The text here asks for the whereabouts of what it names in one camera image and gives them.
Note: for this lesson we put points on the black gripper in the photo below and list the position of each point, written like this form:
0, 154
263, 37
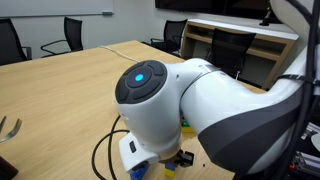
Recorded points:
185, 159

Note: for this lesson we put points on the small blue toy block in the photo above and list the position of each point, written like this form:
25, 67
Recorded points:
170, 166

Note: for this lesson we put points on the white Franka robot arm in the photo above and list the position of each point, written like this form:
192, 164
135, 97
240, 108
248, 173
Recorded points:
233, 110

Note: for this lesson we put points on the long yellow toy block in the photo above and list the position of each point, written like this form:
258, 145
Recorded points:
170, 173

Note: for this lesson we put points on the green toy block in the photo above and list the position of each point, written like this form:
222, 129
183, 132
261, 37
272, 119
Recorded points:
185, 124

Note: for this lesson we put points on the long blue toy block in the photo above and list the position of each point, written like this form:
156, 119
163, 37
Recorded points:
138, 174

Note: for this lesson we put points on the black office chair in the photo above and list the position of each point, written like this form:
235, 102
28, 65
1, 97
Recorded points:
73, 33
173, 33
10, 41
230, 50

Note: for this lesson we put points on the wooden sideboard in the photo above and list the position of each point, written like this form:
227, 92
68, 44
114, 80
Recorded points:
276, 43

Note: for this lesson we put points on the whiteboard eraser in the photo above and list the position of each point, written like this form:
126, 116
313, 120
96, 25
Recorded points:
107, 13

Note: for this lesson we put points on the black utensil holder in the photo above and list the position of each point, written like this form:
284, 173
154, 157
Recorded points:
6, 170

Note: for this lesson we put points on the black wall screen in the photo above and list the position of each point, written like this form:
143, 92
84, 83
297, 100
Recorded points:
213, 6

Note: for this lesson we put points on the wall whiteboard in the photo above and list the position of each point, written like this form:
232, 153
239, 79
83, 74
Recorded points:
50, 6

